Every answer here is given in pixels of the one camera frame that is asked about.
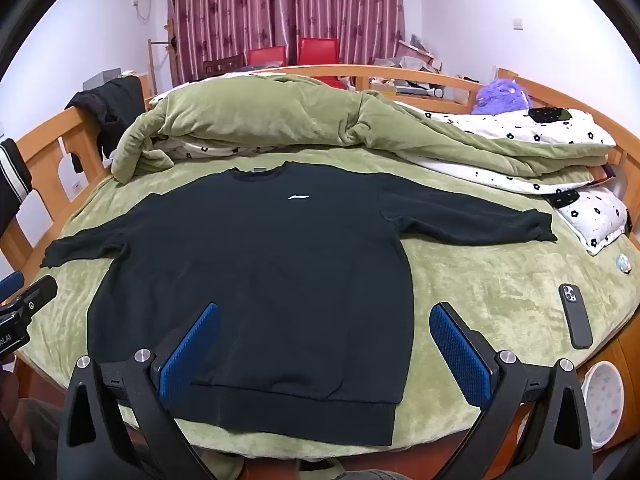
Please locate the black floral cloth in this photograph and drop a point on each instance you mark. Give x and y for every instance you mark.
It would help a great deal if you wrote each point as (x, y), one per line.
(547, 115)

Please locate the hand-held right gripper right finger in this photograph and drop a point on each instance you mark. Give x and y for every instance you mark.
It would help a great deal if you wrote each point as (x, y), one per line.
(460, 355)

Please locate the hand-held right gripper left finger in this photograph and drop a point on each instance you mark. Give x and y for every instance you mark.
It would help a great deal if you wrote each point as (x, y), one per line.
(190, 355)

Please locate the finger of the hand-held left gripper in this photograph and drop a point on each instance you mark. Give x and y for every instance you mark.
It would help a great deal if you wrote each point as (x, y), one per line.
(39, 290)
(12, 282)

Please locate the grey box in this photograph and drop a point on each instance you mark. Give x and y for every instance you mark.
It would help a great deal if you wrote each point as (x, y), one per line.
(100, 80)

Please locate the white floral pillow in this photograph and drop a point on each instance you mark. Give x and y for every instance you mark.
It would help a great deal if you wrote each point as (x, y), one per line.
(597, 217)

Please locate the small round toy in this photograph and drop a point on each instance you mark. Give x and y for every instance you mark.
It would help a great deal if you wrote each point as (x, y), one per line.
(623, 263)

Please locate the pile of clutter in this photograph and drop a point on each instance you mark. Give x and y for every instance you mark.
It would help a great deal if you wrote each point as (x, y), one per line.
(415, 62)

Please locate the wooden bed frame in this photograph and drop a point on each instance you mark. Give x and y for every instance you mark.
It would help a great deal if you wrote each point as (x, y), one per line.
(55, 135)

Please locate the green plush bed sheet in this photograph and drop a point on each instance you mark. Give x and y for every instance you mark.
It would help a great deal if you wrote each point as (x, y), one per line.
(475, 280)

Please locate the maroon floral curtain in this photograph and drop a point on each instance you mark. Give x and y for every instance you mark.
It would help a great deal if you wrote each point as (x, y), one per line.
(300, 0)

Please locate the white bowl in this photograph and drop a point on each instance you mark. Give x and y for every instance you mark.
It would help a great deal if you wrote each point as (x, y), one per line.
(602, 400)

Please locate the black garment with white stripes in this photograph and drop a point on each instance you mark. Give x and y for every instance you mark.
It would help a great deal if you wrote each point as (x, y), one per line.
(12, 175)

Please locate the dark wooden chair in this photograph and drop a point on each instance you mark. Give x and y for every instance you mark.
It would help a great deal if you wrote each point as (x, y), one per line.
(222, 66)

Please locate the green quilt with floral lining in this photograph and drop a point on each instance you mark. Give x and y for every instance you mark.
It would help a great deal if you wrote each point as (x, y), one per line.
(250, 110)

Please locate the black smartphone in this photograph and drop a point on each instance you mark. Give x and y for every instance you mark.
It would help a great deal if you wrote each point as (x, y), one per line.
(575, 317)

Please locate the red chair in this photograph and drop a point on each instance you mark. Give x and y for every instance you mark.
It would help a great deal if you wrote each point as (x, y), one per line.
(320, 52)
(267, 56)

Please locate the wooden coat rack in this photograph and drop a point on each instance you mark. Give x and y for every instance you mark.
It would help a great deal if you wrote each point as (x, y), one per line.
(151, 60)

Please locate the purple plush toy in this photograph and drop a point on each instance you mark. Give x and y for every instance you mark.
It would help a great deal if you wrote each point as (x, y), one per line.
(500, 97)

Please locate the black jacket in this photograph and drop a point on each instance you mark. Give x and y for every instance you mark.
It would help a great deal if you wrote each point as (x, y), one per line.
(117, 105)

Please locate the black sweatshirt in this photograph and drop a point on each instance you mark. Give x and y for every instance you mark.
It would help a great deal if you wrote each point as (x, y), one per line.
(250, 285)

